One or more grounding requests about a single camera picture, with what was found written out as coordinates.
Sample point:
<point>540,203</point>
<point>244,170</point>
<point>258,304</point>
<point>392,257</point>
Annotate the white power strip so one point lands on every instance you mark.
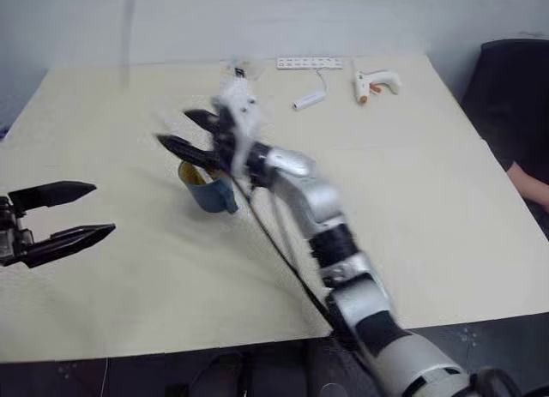
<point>309,63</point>

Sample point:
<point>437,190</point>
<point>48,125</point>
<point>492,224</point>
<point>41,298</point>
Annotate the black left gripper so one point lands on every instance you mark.
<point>10,238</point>

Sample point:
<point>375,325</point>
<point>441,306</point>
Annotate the blue mug with yellow inside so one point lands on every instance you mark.
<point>210,194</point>

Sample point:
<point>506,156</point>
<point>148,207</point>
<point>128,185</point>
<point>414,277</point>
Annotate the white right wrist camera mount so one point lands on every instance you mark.
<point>242,112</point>

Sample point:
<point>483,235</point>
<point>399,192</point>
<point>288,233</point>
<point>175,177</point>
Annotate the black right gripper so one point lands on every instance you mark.
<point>224,146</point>

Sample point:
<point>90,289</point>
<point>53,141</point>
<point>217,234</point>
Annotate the person's bare forearm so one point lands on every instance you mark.
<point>531,187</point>

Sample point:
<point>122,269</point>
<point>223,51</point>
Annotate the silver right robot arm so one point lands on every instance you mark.
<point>319,200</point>

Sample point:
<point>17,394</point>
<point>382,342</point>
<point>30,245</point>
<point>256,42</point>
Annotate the small blue object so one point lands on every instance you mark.
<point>2,132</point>

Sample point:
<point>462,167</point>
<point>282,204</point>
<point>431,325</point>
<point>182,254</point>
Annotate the black chair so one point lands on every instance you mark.
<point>510,105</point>

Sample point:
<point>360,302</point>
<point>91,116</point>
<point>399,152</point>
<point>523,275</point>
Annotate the white hot glue gun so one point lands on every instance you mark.
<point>386,79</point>

